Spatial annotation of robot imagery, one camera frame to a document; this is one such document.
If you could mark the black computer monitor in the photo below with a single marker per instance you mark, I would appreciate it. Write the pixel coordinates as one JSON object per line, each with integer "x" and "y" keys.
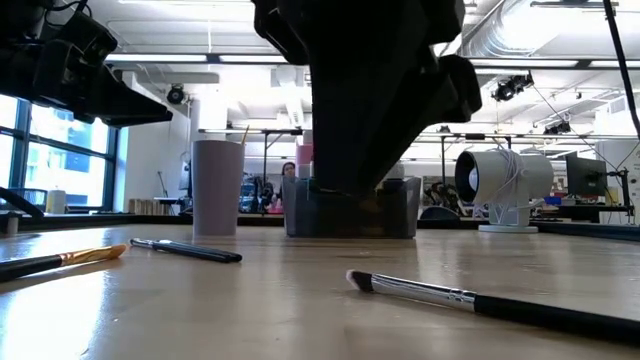
{"x": 585, "y": 175}

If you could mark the small black overhead camera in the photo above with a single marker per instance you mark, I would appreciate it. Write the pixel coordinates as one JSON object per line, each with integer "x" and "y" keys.
{"x": 175, "y": 95}

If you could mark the large pink paint bottle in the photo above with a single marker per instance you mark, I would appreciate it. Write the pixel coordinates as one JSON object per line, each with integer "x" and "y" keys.
{"x": 303, "y": 152}

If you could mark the small black-tip paintbrush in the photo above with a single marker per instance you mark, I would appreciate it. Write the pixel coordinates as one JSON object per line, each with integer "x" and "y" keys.
{"x": 215, "y": 251}

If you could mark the white cup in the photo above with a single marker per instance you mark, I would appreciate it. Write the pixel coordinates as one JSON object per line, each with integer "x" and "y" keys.
{"x": 217, "y": 190}

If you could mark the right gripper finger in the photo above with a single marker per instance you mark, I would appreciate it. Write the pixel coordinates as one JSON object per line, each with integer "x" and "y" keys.
{"x": 460, "y": 90}
{"x": 365, "y": 125}

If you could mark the black ceiling-mounted device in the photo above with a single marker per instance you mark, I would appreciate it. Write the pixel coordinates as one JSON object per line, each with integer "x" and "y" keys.
{"x": 510, "y": 87}
{"x": 557, "y": 128}

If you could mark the black background robot arm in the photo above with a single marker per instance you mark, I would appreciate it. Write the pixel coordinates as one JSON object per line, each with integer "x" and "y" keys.
{"x": 262, "y": 192}

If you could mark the overhead frame bar with lights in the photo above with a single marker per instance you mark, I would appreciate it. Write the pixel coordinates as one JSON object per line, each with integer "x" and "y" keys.
{"x": 212, "y": 58}

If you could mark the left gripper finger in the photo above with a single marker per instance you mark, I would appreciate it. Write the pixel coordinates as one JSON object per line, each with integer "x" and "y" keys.
{"x": 125, "y": 107}

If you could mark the silver ceiling air duct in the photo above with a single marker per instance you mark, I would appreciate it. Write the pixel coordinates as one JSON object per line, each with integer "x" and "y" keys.
{"x": 500, "y": 30}

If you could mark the white cylindrical desk fan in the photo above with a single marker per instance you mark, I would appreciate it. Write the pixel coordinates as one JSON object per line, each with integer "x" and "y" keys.
{"x": 530, "y": 175}

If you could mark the dark-framed window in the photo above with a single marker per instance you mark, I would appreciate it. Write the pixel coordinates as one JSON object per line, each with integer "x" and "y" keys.
{"x": 70, "y": 170}

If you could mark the white canister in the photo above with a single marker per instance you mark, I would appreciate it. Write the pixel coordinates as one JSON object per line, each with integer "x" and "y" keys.
{"x": 56, "y": 201}

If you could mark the black chair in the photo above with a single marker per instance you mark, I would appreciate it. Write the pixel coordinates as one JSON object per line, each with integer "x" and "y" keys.
{"x": 440, "y": 214}

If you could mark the grey-blue paint bottle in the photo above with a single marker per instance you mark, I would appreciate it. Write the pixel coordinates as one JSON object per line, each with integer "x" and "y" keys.
{"x": 304, "y": 171}

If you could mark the wooden slat crate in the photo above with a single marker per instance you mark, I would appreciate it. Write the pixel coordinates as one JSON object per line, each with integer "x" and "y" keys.
{"x": 147, "y": 206}

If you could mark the wide silver-ferrule paintbrush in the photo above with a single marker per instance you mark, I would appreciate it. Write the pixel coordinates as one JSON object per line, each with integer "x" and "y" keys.
{"x": 425, "y": 292}

